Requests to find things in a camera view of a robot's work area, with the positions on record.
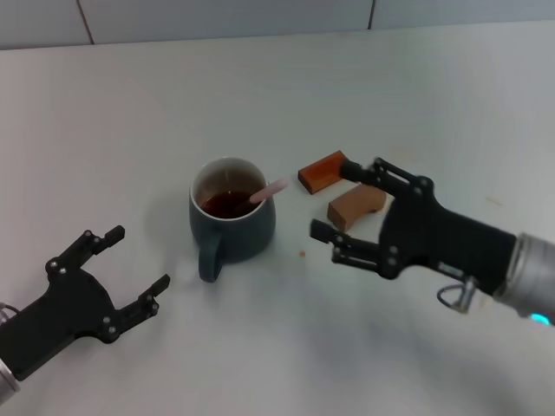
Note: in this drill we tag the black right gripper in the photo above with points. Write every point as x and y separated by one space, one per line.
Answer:
451 240

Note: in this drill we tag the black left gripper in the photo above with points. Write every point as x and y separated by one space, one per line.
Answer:
65 307

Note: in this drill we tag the dark grey ceramic mug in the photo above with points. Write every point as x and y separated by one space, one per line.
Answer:
243 242

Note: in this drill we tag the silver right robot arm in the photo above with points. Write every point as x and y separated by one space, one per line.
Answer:
533 268

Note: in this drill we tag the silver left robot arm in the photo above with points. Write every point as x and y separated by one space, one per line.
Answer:
5 381

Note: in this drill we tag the light brown arched wooden block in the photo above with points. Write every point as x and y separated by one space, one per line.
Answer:
351 206

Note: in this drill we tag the reddish brown wooden block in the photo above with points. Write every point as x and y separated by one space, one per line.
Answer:
321 173

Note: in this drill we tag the dark brown tea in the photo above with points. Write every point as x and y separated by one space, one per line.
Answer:
221 203

